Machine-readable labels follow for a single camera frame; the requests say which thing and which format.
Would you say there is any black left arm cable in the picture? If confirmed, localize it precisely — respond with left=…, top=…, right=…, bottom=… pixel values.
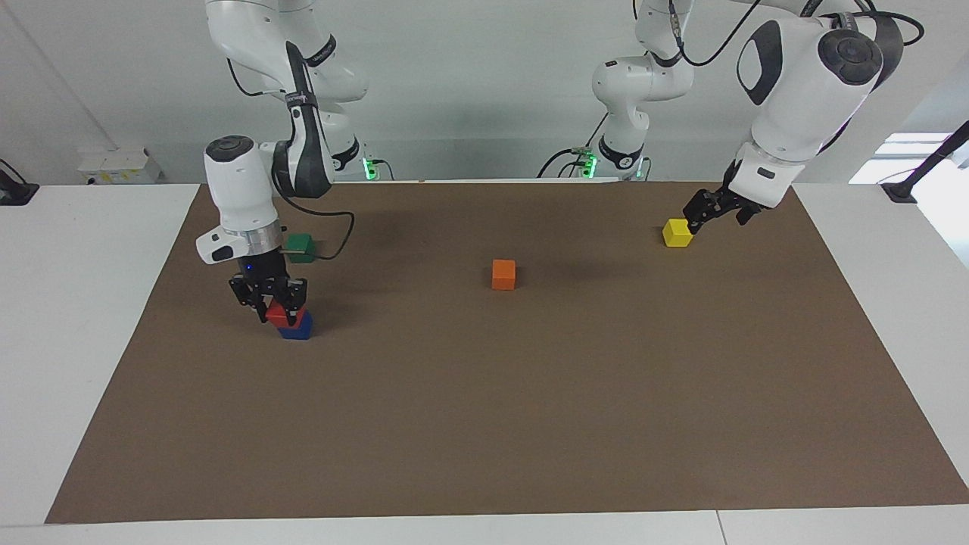
left=666, top=0, right=926, bottom=69

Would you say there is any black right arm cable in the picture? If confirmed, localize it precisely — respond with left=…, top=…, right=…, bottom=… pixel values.
left=226, top=57, right=357, bottom=263

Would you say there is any black table clamp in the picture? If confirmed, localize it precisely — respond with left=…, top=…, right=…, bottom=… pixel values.
left=0, top=159, right=40, bottom=207

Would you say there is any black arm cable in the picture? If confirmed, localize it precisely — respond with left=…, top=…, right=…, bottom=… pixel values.
left=666, top=0, right=926, bottom=69
left=226, top=57, right=357, bottom=263

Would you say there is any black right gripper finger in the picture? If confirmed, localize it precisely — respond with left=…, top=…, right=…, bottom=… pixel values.
left=229, top=279, right=268, bottom=323
left=276, top=278, right=308, bottom=312

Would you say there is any black camera stand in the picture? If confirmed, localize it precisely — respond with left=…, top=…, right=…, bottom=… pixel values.
left=880, top=120, right=969, bottom=204

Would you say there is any brown table mat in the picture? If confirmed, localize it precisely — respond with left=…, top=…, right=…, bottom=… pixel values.
left=45, top=180, right=969, bottom=525

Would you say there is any white power box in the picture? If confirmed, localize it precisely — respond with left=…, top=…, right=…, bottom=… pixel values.
left=78, top=147, right=164, bottom=185

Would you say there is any red wooden block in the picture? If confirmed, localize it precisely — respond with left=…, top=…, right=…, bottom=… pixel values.
left=266, top=301, right=307, bottom=329

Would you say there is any black left base cable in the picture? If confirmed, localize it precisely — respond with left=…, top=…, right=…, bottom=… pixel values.
left=537, top=112, right=606, bottom=179

